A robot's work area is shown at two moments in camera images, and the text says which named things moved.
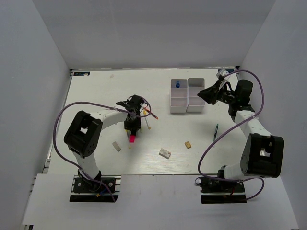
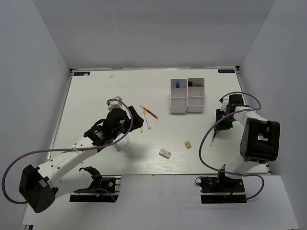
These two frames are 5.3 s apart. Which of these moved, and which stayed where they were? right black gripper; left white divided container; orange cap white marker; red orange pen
Moved: right black gripper
Stayed: red orange pen; left white divided container; orange cap white marker
